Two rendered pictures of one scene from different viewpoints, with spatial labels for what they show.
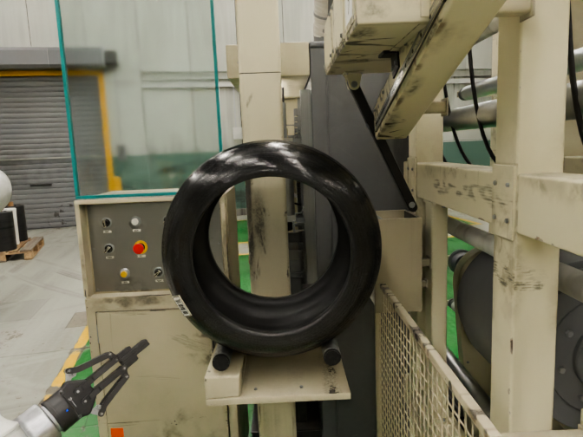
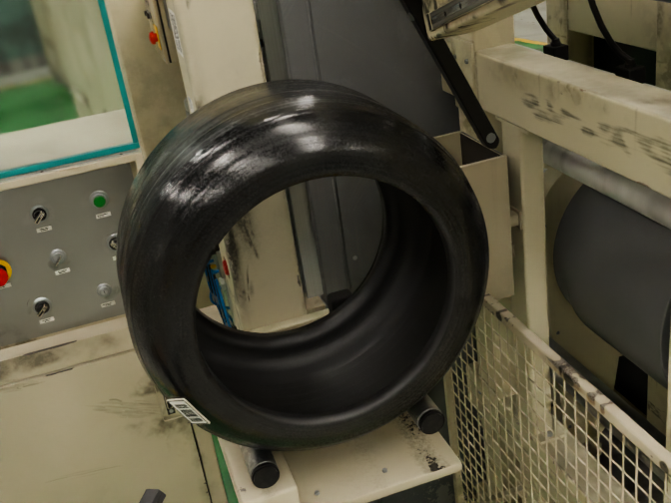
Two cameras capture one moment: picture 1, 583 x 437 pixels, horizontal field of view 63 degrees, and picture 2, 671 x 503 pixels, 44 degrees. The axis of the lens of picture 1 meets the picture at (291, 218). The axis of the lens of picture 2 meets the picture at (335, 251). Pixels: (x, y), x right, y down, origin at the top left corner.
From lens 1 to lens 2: 0.43 m
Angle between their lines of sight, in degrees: 21
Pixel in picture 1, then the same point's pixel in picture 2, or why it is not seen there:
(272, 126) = (240, 36)
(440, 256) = (534, 208)
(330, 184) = (411, 171)
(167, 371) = (97, 460)
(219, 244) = not seen: hidden behind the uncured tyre
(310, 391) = (401, 475)
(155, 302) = (52, 359)
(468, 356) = (558, 324)
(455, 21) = not seen: outside the picture
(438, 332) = (537, 317)
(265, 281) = (265, 300)
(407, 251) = (488, 213)
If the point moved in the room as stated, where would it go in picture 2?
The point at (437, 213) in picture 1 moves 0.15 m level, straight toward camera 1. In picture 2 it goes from (528, 143) to (546, 170)
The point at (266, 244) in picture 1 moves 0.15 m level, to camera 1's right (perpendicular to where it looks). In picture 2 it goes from (258, 243) to (335, 224)
